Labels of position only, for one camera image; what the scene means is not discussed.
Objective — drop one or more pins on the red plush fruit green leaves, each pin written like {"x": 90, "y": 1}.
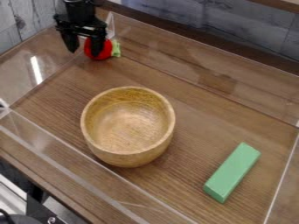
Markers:
{"x": 112, "y": 49}

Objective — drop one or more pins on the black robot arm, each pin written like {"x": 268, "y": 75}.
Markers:
{"x": 81, "y": 10}

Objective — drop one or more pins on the green rectangular block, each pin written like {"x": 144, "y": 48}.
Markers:
{"x": 232, "y": 172}

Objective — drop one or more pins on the clear acrylic tray enclosure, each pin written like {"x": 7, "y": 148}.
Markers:
{"x": 230, "y": 101}

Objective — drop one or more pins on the black metal bracket with cable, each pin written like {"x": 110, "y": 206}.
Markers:
{"x": 26, "y": 211}

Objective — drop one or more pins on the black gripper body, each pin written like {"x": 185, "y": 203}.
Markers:
{"x": 92, "y": 28}

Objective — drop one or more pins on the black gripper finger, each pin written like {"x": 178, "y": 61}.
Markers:
{"x": 70, "y": 37}
{"x": 98, "y": 44}

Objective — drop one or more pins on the wooden bowl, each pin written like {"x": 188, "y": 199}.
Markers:
{"x": 128, "y": 124}

